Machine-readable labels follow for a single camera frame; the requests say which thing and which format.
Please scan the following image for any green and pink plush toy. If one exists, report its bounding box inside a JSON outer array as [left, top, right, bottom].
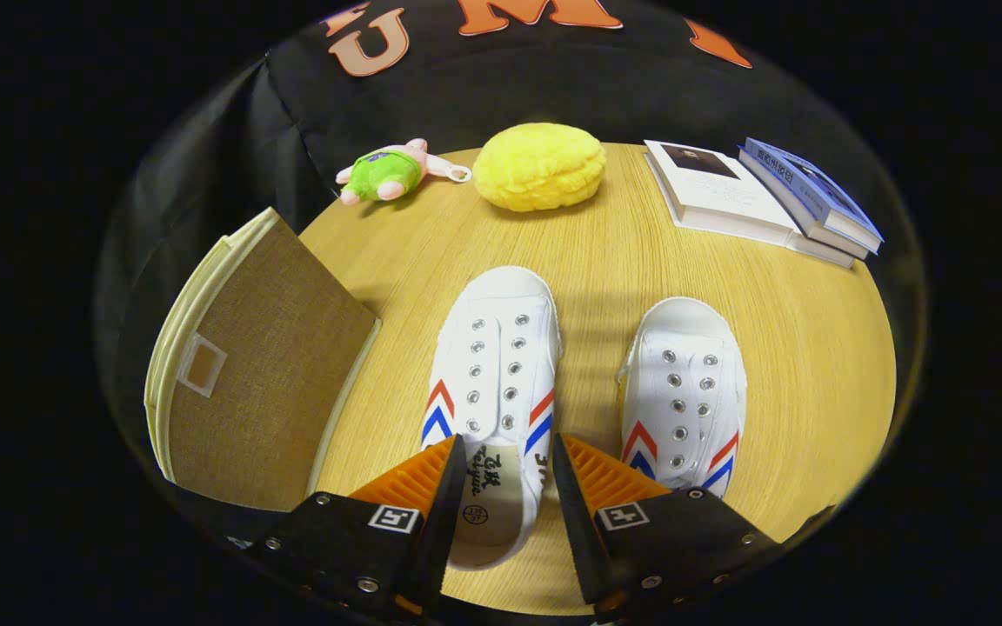
[[336, 138, 473, 206]]

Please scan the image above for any yellow plush ball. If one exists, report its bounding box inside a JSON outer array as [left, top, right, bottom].
[[472, 123, 606, 213]]

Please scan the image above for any brown fabric storage box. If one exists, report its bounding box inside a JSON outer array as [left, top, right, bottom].
[[144, 207, 383, 512]]

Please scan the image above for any black backdrop cloth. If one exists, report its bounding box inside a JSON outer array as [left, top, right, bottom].
[[97, 0, 924, 523]]

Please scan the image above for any blue portrait cover book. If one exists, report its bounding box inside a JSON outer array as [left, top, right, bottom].
[[743, 137, 885, 255]]

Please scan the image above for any white book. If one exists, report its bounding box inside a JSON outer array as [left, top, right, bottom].
[[644, 140, 856, 269]]

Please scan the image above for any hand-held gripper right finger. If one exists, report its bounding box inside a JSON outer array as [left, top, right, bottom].
[[551, 433, 785, 620]]

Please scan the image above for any white canvas shoe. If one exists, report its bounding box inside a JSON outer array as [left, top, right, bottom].
[[618, 297, 748, 499], [421, 265, 563, 572]]

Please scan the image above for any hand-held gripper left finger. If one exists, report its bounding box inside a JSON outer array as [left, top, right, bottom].
[[249, 435, 467, 620]]

